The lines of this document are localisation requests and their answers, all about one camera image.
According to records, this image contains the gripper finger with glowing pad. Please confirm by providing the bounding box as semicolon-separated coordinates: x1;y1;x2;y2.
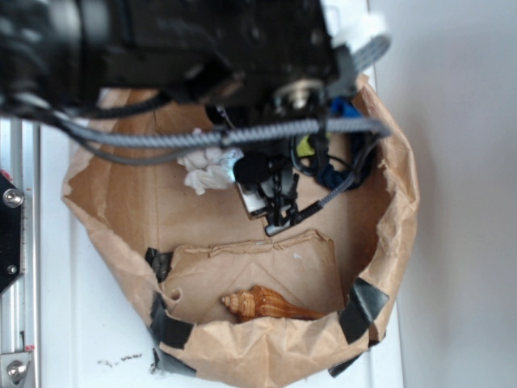
325;0;390;47
351;34;392;73

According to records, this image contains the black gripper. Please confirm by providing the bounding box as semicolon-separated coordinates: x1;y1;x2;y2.
80;1;355;117

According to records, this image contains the white paper ball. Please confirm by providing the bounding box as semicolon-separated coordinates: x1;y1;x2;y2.
177;147;243;196

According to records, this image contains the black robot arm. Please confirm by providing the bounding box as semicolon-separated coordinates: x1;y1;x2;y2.
1;1;391;120

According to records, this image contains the green plush toy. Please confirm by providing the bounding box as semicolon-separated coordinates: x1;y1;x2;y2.
296;135;316;158

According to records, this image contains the orange striped conch shell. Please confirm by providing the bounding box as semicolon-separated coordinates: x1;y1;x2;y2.
221;285;326;323

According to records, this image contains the brown paper bag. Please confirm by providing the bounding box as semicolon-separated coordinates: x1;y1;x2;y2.
63;82;420;387

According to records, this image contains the grey braided cable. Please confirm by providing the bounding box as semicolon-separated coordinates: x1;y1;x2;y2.
44;111;393;221

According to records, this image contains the navy rope ring toy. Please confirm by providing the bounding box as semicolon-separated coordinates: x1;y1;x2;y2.
316;133;375;191

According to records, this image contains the aluminium frame rail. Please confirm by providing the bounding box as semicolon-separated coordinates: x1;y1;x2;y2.
1;118;41;387

